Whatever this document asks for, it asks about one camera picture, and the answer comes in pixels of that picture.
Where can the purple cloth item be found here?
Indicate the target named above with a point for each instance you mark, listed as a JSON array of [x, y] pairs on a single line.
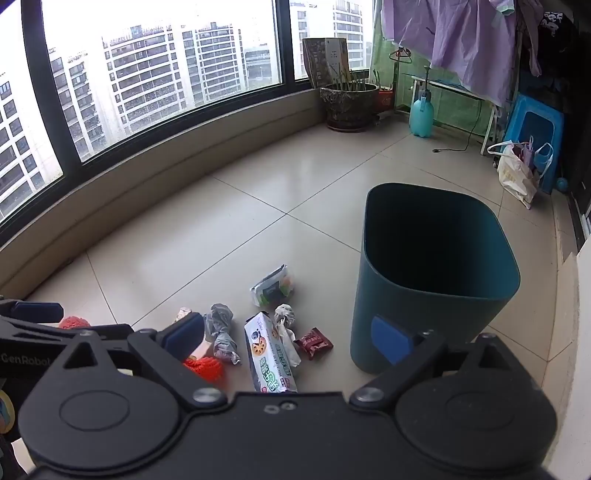
[[526, 154]]

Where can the dark red snack wrapper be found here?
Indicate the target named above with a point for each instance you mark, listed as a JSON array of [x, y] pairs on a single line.
[[314, 344]]

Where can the black door frame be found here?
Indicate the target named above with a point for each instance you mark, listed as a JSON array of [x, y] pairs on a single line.
[[579, 138]]

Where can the black window frame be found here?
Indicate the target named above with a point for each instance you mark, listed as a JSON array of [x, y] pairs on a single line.
[[34, 83]]

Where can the purple hanging cloth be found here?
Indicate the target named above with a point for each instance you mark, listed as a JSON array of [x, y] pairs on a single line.
[[457, 41]]

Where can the green white snack packet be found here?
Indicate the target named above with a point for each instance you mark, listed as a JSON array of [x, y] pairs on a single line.
[[272, 287]]

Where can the small blue ball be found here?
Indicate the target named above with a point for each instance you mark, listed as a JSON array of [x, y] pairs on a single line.
[[562, 184]]

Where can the orange foam fruit net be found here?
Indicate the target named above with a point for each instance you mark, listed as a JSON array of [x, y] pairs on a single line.
[[71, 321], [205, 368]]

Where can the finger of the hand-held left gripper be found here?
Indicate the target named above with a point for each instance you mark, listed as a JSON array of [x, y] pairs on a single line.
[[34, 309]]

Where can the black printed garment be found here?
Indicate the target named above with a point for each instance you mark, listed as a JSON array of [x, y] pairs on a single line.
[[554, 37]]

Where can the teal plastic bin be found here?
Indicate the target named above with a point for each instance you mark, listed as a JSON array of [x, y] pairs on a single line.
[[438, 286]]

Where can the small red pot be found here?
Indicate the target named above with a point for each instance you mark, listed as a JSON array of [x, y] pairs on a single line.
[[385, 98]]

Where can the brown cardboard box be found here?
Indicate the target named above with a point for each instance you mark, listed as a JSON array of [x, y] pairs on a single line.
[[323, 57]]

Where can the white tote bag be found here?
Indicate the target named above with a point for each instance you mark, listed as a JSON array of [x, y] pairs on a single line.
[[515, 175]]

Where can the white metal table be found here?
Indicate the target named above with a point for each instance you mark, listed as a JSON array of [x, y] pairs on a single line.
[[455, 87]]

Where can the grey crumpled wrapper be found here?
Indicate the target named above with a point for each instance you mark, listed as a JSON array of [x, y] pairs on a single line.
[[221, 332]]

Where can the clothes hanger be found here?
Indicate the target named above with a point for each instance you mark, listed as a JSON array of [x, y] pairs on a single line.
[[400, 55]]

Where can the small crumpled wrapper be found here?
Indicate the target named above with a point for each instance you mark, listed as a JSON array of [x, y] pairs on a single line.
[[182, 314]]

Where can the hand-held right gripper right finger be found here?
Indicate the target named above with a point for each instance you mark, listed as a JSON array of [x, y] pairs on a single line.
[[388, 339]]

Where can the blue plastic bag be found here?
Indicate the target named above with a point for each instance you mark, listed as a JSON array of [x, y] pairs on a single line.
[[545, 159]]

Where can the white cookie snack box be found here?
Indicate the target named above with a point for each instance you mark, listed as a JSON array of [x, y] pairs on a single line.
[[270, 355]]

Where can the green potted plant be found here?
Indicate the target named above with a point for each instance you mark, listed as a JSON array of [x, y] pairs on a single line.
[[351, 78]]

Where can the blue plastic stool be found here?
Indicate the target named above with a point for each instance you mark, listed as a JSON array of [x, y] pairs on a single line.
[[535, 115]]

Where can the white crumpled tissue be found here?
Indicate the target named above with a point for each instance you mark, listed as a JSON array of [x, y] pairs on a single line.
[[285, 318]]

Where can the green mesh screen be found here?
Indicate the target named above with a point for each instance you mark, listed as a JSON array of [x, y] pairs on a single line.
[[415, 87]]

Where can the teal spray bottle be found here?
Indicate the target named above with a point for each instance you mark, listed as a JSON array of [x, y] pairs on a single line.
[[421, 115]]

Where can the pale pink wrapper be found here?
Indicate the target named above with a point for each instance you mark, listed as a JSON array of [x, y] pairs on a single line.
[[202, 349]]

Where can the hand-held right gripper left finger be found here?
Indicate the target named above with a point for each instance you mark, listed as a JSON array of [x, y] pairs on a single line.
[[184, 334]]

